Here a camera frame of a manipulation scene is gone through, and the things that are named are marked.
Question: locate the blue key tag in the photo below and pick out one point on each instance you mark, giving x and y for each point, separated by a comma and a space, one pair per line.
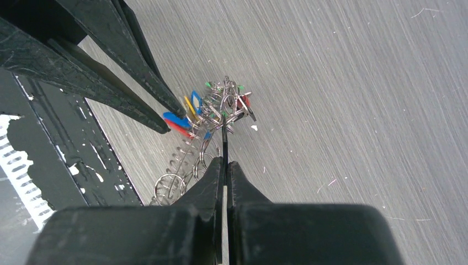
182, 122

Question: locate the large metal keyring disc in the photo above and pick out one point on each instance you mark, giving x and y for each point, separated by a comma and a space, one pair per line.
217, 108

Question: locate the white slotted cable duct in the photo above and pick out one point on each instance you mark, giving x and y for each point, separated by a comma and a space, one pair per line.
15, 164

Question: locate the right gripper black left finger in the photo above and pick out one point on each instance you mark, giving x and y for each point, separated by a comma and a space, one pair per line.
187, 232

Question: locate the yellow key tag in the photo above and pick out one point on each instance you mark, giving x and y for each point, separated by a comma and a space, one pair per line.
191, 114

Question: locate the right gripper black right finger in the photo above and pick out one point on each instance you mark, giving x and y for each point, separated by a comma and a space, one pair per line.
263, 232

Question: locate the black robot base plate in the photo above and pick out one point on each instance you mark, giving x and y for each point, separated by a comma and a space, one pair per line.
74, 163

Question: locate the red key tag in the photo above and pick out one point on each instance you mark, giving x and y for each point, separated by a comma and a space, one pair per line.
179, 129

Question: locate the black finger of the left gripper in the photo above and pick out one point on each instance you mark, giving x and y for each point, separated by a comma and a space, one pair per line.
66, 66
106, 23

